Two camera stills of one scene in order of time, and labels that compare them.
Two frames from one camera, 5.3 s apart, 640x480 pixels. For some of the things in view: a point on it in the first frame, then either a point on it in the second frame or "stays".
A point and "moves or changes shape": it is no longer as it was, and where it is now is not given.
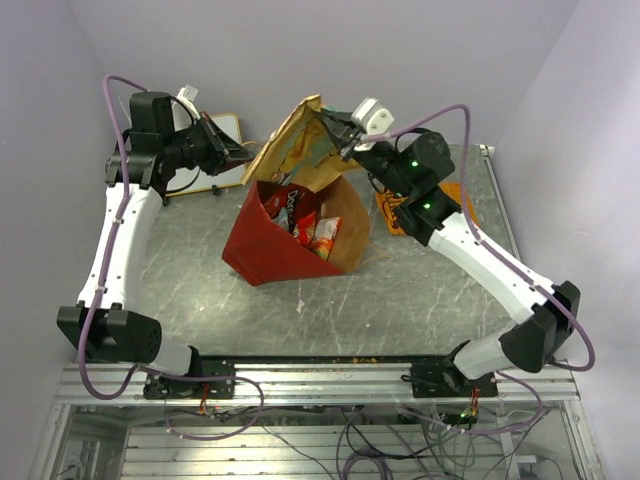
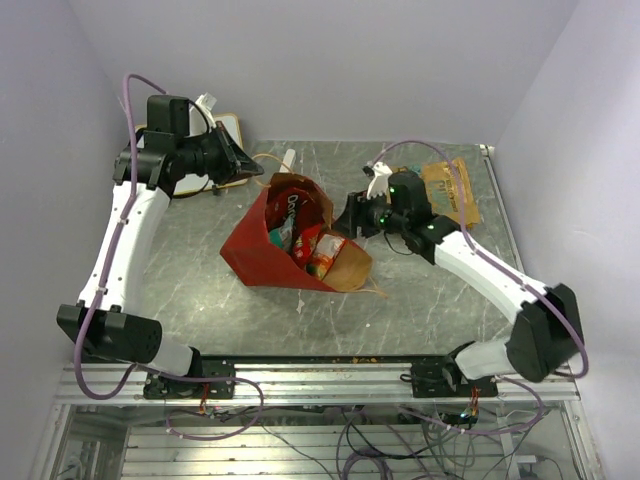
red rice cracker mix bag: x=305 y=229 -> x=305 y=244
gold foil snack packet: x=303 y=149 -> x=442 y=189
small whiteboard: x=192 y=178 stays
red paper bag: x=263 y=253 moves or changes shape
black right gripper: x=343 y=131 -> x=355 y=215
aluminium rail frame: x=445 y=417 stays
